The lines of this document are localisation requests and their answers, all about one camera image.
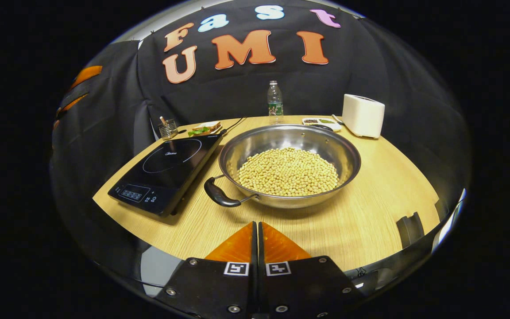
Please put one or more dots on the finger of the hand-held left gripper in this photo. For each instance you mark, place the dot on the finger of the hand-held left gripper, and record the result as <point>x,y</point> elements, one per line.
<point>86,75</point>
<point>72,104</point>

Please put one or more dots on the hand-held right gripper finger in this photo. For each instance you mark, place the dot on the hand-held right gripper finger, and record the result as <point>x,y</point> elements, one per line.
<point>254,257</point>
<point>261,257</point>

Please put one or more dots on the pile of yellow soybeans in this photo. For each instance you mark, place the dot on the pile of yellow soybeans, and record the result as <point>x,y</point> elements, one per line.
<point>288,173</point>

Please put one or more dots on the black induction cooktop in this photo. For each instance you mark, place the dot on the black induction cooktop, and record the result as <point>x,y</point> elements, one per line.
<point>166,168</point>

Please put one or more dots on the stainless steel pot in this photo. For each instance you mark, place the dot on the stainless steel pot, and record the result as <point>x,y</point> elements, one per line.
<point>281,137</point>

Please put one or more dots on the sandwich on white plate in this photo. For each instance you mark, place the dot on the sandwich on white plate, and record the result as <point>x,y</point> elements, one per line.
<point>206,127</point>

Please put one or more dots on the white divided dish with beans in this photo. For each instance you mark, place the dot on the white divided dish with beans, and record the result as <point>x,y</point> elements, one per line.
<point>326,121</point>

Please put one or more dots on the black chair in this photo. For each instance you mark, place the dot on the black chair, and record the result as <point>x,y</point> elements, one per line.
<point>410,230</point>

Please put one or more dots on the clear plastic water bottle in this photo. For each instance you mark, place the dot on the clear plastic water bottle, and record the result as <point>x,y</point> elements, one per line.
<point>275,106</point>

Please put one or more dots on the black backdrop cloth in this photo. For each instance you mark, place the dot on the black backdrop cloth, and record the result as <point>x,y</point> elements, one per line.
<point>237,97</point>

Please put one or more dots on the white toaster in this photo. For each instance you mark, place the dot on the white toaster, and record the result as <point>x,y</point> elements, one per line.
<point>363,117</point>

